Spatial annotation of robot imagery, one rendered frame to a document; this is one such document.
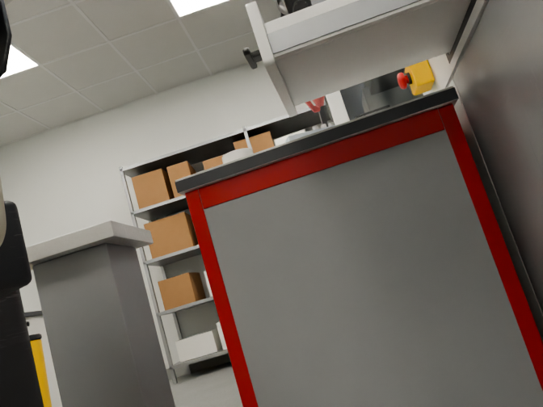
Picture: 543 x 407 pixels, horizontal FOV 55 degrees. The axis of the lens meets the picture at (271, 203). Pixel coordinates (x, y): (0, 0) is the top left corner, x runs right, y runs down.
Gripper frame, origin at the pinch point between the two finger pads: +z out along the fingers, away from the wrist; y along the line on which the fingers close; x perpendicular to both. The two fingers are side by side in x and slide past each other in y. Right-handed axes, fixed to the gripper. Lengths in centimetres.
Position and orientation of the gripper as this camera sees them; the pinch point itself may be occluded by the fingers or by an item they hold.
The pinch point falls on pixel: (317, 106)
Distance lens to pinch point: 119.2
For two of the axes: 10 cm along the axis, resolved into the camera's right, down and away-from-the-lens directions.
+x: -9.4, 2.6, -2.1
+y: -1.5, 2.0, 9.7
